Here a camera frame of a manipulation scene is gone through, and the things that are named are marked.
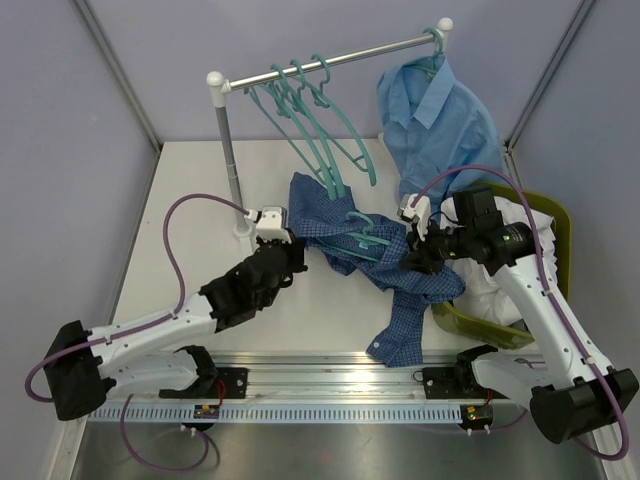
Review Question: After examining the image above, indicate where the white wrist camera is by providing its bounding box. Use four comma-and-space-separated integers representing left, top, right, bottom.
398, 193, 431, 241
244, 206, 293, 244

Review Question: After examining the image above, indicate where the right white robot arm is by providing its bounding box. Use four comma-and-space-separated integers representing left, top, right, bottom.
398, 185, 639, 444

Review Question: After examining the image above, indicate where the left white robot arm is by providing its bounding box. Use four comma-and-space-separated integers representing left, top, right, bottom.
43, 239, 307, 421

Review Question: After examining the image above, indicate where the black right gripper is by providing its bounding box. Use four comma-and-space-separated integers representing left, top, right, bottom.
399, 216, 475, 276

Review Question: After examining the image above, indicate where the green laundry basket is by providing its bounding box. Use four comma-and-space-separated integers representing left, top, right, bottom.
433, 191, 573, 350

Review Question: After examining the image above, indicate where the teal hanger of white shirt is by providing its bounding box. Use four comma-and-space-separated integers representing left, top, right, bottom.
311, 54, 377, 186

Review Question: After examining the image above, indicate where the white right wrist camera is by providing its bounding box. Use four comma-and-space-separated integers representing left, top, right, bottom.
398, 193, 431, 241

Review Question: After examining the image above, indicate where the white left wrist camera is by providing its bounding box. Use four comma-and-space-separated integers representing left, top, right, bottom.
244, 206, 293, 244

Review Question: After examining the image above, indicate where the aluminium mounting rail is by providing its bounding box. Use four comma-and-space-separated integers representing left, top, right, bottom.
114, 349, 612, 401

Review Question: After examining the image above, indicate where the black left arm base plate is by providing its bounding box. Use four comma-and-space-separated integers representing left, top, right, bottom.
159, 367, 249, 400

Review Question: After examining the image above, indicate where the white slotted cable duct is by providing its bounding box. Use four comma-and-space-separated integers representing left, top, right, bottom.
89, 402, 462, 425

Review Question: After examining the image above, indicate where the teal hanger of plaid shirt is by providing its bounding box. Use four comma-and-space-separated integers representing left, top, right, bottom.
269, 62, 349, 194

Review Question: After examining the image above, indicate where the teal hanger of checked shirt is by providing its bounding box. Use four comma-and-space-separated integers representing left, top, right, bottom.
316, 211, 391, 262

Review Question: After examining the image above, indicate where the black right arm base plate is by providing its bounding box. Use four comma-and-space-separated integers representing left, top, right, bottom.
417, 366, 506, 401

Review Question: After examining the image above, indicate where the metal clothes rack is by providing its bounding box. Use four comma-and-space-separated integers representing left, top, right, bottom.
206, 17, 453, 208

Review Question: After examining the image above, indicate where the dark blue checked shirt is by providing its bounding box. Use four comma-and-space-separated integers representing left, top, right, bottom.
289, 172, 466, 368

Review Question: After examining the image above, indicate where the teal hanger of grey shirt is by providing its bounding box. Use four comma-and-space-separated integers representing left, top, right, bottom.
243, 81, 345, 200

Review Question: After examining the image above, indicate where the white shirt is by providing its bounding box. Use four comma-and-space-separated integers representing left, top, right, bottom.
439, 194, 560, 326

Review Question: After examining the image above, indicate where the teal hanger of blue shirt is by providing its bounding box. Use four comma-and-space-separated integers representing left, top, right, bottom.
408, 27, 444, 81

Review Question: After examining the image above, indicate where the light blue shirt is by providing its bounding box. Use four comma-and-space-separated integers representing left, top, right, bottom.
377, 55, 503, 198

